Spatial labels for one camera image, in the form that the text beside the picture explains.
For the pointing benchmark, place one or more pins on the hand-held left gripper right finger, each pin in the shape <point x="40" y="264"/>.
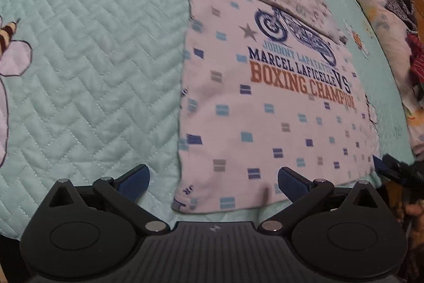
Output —
<point x="291" y="182"/>

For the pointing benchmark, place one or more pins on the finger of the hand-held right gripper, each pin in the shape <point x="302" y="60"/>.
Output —
<point x="384" y="165"/>

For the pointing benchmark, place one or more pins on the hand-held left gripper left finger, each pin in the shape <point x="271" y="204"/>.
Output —
<point x="135" y="182"/>

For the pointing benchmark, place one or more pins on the white printed long-sleeve shirt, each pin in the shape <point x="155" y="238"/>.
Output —
<point x="265" y="97"/>

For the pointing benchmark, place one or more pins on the person's right hand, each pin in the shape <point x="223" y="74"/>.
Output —
<point x="412" y="211"/>

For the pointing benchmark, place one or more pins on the red striped garment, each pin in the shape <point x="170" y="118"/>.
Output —
<point x="417" y="54"/>

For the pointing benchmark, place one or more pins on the mint bee-print quilt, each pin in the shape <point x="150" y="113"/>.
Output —
<point x="82" y="70"/>

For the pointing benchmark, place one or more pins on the pink floral pillow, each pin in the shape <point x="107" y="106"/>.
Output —
<point x="374" y="4"/>

